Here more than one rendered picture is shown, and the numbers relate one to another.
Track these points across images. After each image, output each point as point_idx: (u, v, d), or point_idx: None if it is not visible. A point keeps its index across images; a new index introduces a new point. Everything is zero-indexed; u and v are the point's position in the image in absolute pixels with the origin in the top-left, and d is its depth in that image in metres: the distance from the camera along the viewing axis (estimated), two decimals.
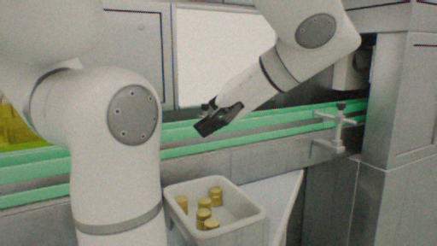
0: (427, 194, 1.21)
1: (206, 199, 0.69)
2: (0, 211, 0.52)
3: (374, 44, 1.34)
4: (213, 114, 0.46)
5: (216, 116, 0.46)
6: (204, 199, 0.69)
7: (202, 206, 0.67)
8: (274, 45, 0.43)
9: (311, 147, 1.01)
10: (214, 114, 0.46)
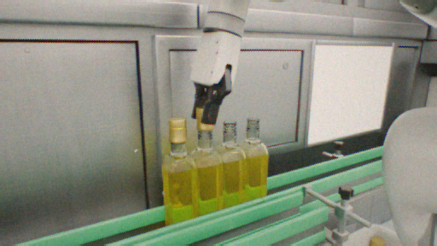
0: None
1: (203, 106, 0.54)
2: None
3: None
4: (211, 96, 0.50)
5: (213, 95, 0.51)
6: (202, 107, 0.54)
7: None
8: (209, 13, 0.50)
9: None
10: (212, 96, 0.50)
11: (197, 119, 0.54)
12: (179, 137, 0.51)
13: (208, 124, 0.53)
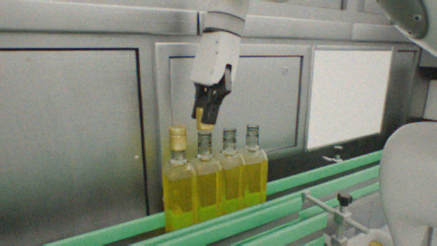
0: None
1: (203, 106, 0.54)
2: None
3: None
4: (211, 96, 0.50)
5: (213, 95, 0.51)
6: (202, 107, 0.54)
7: None
8: (209, 13, 0.50)
9: None
10: (212, 96, 0.50)
11: (197, 119, 0.54)
12: (179, 144, 0.51)
13: (208, 124, 0.53)
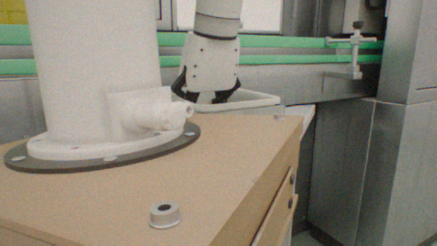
0: None
1: None
2: None
3: None
4: None
5: (186, 94, 0.51)
6: None
7: None
8: None
9: (323, 79, 0.91)
10: None
11: None
12: None
13: None
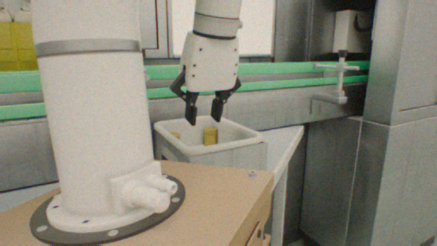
0: (431, 158, 1.17)
1: None
2: None
3: (375, 8, 1.30)
4: None
5: (186, 94, 0.51)
6: None
7: None
8: None
9: (311, 102, 0.97)
10: (185, 95, 0.51)
11: None
12: None
13: None
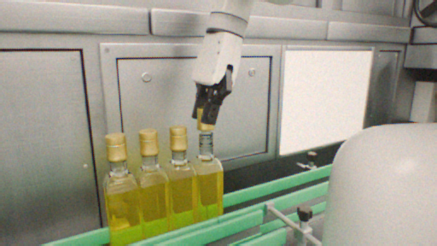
0: None
1: (146, 130, 0.50)
2: None
3: None
4: (211, 96, 0.50)
5: (213, 95, 0.51)
6: (145, 131, 0.50)
7: (157, 134, 0.50)
8: (212, 14, 0.50)
9: None
10: (212, 96, 0.51)
11: (140, 143, 0.49)
12: (116, 155, 0.46)
13: (153, 149, 0.49)
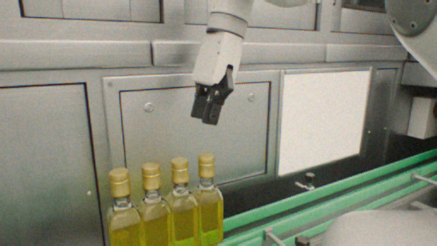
0: None
1: (148, 164, 0.52)
2: None
3: None
4: (212, 96, 0.50)
5: (215, 94, 0.50)
6: (148, 165, 0.51)
7: (160, 168, 0.52)
8: (212, 14, 0.50)
9: (408, 211, 0.95)
10: (213, 96, 0.50)
11: (142, 178, 0.51)
12: (120, 191, 0.48)
13: (155, 183, 0.51)
